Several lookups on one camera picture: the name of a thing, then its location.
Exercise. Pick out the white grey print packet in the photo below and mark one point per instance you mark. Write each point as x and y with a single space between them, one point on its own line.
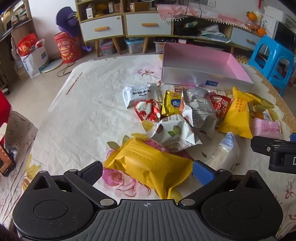
201 111

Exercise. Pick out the red cloth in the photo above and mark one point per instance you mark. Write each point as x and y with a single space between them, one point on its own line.
4 111

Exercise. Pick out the orange fruit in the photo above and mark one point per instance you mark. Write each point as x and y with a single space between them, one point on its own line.
261 32
251 15

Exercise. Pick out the white leaf print snack packet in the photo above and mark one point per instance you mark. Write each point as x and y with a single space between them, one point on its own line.
174 134

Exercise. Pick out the purple plush toy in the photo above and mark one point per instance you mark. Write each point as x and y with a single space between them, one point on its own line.
69 20

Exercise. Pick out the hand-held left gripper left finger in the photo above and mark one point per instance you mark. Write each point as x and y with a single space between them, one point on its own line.
92 172

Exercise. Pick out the black monitor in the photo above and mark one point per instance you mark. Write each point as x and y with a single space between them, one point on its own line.
285 36

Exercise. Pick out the pile of white bags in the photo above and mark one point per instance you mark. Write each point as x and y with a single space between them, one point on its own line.
214 34

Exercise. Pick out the yellow printed snack packet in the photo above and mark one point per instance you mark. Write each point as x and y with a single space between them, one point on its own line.
238 115

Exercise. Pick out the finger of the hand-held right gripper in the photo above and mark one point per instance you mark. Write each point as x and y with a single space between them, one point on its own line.
260 144

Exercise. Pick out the wooden cabinet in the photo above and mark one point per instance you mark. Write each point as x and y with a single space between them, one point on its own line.
148 39

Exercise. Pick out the black box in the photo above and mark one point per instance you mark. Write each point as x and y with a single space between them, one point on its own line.
186 29

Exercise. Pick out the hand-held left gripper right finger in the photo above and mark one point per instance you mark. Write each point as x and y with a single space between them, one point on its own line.
203 172

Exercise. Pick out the egg tray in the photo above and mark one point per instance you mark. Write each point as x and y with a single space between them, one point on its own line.
241 59

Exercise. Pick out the brown cardboard box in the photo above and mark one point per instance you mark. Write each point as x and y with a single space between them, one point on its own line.
138 7

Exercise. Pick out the small white carton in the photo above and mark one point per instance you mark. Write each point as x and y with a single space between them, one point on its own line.
89 12

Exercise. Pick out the small yellow blue label packet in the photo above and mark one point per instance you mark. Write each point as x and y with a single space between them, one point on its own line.
171 103

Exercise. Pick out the red white snack packet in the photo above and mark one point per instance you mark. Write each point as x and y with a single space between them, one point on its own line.
148 110

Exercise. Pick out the floral tablecloth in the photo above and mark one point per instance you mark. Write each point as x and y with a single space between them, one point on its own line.
87 115

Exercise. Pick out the clear yellow snack packet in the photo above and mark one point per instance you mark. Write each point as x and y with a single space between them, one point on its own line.
266 112

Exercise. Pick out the white black print snack packet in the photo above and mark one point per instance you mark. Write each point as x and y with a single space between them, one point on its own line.
138 93

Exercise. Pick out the pink snack packet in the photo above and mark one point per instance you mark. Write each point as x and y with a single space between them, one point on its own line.
266 127

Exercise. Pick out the blue plastic stool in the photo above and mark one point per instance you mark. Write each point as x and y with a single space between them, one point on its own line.
270 53

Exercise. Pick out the clear white cracker packet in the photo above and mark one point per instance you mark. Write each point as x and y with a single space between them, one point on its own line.
225 150

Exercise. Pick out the red gift bag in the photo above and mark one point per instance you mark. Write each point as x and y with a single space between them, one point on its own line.
26 45

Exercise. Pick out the grey floral cloth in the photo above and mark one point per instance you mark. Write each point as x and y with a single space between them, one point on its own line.
20 132

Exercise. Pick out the red drum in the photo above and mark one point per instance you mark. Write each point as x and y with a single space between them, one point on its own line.
68 48

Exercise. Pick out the plain yellow snack packet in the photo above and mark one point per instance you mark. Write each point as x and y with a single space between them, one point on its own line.
148 162

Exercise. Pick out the pink floral cabinet cloth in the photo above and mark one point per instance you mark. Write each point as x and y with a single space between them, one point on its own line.
203 14

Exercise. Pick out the black orange device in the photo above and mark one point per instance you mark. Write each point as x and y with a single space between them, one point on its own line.
5 160

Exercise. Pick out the clear storage box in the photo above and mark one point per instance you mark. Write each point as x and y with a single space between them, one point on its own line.
107 48

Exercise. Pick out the blue lid storage box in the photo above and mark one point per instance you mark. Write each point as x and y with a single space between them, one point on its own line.
134 46

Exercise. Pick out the round white base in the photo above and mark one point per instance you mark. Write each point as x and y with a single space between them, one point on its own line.
54 65

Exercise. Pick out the pink cardboard box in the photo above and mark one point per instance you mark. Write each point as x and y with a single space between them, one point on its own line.
198 60

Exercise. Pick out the white paper bag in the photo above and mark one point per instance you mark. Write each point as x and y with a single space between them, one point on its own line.
34 62

